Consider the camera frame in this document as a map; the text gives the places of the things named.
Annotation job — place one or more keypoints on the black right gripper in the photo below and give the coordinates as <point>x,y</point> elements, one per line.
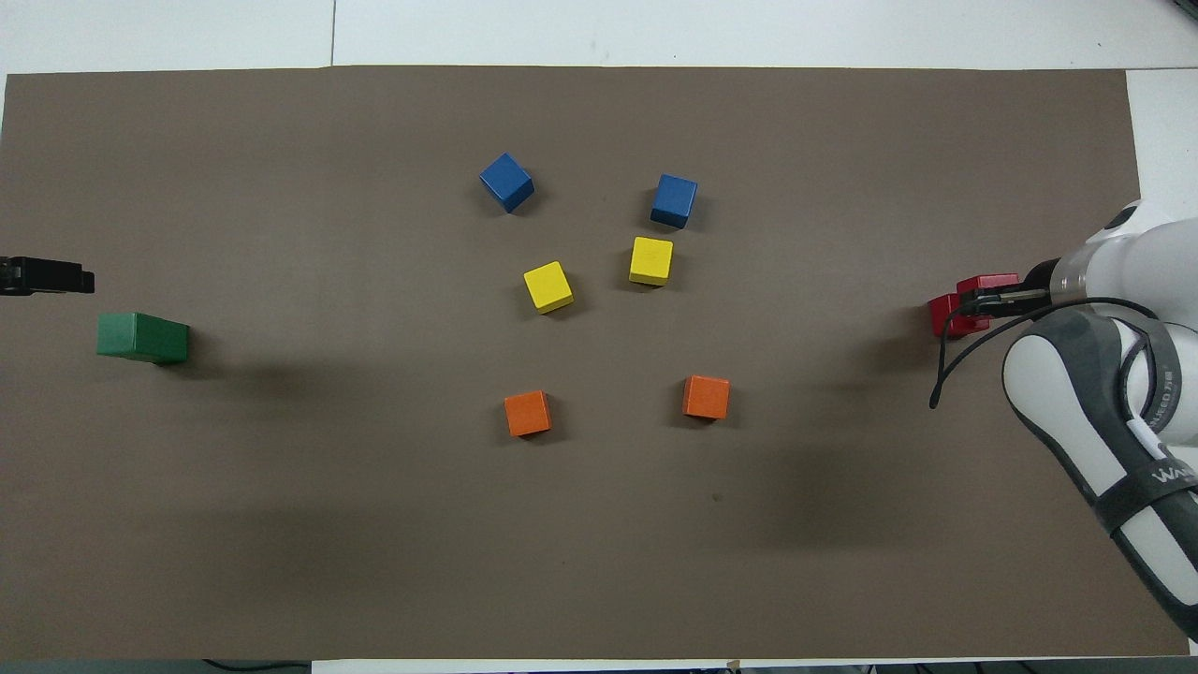
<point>1044,281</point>

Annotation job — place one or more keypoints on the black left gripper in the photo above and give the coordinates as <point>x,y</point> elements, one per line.
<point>9,278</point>

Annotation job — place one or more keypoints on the red wooden cube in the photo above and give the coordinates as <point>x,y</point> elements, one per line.
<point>943,314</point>
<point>987,283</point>

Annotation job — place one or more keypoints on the green wooden cube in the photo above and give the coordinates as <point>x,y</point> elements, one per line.
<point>120,334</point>
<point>178,343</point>

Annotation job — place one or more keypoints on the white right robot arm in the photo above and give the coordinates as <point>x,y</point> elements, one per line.
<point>1151,262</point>

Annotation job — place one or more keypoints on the orange wooden cube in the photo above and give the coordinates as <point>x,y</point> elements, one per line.
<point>527,413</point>
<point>706,397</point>

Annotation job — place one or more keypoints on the brown paper table mat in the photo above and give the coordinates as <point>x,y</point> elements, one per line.
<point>281,515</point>

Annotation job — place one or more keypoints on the blue wooden cube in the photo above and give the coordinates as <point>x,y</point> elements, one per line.
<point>674,198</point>
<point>506,180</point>

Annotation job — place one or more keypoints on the yellow wooden cube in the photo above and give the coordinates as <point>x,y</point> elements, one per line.
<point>651,260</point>
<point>547,286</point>

